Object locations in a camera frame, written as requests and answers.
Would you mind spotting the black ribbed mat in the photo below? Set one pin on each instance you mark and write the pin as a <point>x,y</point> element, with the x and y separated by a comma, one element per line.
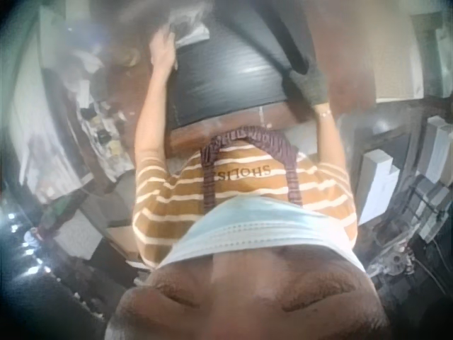
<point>226,81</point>

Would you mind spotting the grey cloth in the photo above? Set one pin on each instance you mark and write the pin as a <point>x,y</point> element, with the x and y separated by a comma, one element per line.
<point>313,88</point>

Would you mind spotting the cluttered shelf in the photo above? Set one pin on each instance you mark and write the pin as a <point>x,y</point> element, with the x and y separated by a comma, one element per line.
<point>101,134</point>

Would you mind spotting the person's left hand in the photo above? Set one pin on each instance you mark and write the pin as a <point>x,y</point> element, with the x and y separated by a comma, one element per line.
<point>162,53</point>

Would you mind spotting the white box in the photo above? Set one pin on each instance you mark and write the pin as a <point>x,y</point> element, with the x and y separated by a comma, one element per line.
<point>376,187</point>

